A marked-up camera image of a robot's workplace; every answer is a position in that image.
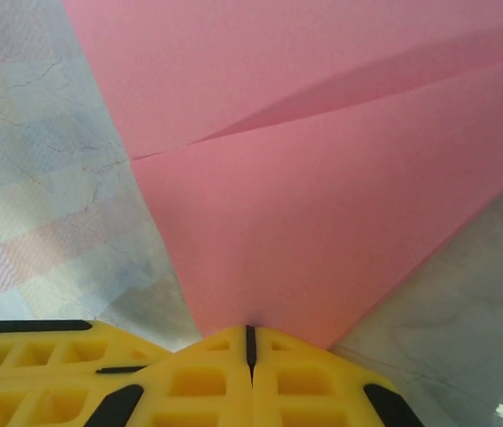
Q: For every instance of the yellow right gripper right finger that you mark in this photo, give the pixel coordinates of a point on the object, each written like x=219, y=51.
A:
x=309, y=387

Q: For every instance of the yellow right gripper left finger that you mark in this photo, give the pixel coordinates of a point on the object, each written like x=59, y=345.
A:
x=197, y=387

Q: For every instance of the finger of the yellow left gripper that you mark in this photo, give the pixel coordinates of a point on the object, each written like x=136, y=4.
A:
x=24, y=387
x=113, y=351

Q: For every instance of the pink paper sheet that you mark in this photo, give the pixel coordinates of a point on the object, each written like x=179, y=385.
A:
x=300, y=200

